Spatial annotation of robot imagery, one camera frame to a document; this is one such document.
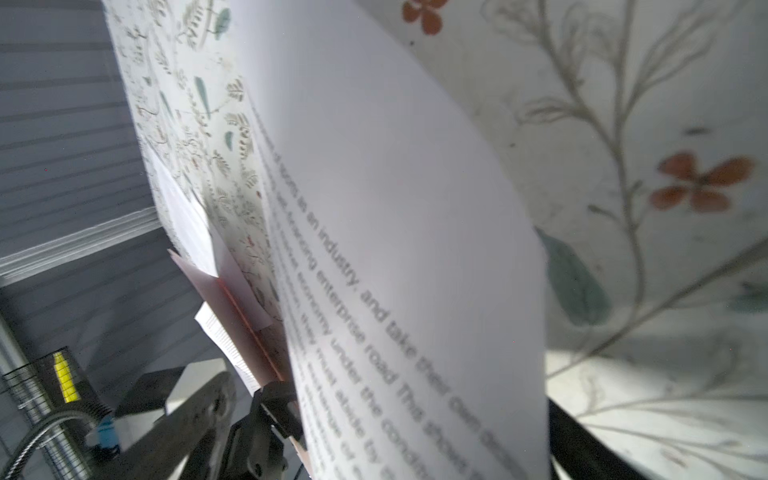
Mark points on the black wire basket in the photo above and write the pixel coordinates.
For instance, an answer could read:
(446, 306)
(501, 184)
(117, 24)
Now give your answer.
(57, 430)

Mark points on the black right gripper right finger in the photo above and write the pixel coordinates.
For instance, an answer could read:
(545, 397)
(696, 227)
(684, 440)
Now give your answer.
(580, 454)

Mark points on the printed paper sheets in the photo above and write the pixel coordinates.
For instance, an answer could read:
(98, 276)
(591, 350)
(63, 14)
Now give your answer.
(411, 281)

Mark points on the floral patterned table mat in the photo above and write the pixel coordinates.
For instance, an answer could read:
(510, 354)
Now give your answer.
(636, 132)

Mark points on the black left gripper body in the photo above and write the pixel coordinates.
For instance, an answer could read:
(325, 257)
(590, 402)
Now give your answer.
(255, 446)

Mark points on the yellow marker in basket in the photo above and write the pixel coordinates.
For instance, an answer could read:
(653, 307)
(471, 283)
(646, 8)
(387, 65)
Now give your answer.
(65, 378)

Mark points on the pink file folder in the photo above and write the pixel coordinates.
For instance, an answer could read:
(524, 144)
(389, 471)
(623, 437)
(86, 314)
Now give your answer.
(240, 324)

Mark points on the printed paper sheet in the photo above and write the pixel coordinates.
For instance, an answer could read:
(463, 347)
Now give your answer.
(204, 257)
(211, 326)

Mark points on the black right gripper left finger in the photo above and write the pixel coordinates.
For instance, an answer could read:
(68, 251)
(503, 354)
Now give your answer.
(194, 435)

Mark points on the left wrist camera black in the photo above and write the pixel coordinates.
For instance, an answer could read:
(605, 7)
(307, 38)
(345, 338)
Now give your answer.
(152, 398)

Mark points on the printed paper sheet back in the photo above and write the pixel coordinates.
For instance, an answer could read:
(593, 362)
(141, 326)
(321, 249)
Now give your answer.
(204, 257)

